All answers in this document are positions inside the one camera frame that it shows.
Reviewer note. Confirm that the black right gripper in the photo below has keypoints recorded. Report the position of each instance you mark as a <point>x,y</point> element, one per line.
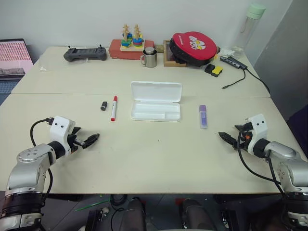
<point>246,139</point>

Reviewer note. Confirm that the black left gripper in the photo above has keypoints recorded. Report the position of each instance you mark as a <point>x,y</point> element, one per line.
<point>72,144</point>

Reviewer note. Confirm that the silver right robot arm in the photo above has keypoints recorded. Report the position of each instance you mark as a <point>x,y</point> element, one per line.
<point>288,166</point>

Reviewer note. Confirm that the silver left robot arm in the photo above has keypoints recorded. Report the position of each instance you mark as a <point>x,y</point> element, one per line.
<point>29,166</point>

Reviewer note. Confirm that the purple lead refill case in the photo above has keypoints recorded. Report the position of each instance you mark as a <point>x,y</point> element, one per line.
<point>203,118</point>

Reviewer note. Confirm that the white open pencil case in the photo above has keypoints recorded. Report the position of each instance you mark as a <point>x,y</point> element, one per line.
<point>156,101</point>

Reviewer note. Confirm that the small black sharpener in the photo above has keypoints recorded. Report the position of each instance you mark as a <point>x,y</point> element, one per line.
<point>104,106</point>

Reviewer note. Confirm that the red white marker pen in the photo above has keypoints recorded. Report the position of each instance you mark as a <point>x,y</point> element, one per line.
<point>113,109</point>

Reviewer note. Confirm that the yellow and black small device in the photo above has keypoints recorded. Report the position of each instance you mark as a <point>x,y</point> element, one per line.
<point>214,70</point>

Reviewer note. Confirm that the green stick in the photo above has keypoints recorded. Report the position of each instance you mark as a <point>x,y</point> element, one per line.
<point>92,205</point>

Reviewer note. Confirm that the grey usb hub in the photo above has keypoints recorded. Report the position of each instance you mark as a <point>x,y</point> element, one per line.
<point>233,62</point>

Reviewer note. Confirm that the small clear plastic bag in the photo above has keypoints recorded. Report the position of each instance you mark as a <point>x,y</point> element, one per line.
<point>42,68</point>

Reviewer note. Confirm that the grey handheld controller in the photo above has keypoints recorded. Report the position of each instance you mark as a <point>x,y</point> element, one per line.
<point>85,55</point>

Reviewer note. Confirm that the white crumpled tissue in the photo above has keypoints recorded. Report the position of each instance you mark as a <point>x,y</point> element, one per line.
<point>227,51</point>

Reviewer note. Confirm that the dark rounded shape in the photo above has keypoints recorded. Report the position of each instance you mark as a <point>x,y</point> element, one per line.
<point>197,215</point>
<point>133,215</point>

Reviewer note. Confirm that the red cardboard box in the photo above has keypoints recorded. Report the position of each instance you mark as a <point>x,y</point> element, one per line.
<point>115,49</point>

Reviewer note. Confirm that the red and black round bag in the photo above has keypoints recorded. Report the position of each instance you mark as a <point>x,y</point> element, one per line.
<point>192,47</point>

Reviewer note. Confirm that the stainless steel lidded mug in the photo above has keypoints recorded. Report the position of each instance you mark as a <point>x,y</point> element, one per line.
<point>150,59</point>

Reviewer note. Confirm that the laptop with pink screen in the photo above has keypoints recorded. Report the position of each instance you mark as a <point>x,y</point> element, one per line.
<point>13,57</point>

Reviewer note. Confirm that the colourful wooden stacking toy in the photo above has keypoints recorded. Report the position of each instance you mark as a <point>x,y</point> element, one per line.
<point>132,42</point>

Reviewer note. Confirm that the clear bottle green lid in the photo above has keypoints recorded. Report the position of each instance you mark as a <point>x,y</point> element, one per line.
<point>250,26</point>

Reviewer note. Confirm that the small tan block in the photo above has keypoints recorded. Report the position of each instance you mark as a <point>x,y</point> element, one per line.
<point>159,47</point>

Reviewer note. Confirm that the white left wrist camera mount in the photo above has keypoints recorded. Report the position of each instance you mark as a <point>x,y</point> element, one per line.
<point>60,131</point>

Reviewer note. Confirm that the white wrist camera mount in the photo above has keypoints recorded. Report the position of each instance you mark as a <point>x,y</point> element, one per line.
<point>259,130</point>
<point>60,131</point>

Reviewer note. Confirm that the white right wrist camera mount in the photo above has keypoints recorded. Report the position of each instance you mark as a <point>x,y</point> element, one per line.
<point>259,130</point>

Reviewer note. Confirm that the black metal floor bracket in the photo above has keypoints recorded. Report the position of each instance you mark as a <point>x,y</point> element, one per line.
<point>96,219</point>

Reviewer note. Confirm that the wooden frame box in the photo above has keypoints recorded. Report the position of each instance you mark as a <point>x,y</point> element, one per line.
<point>168,61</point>

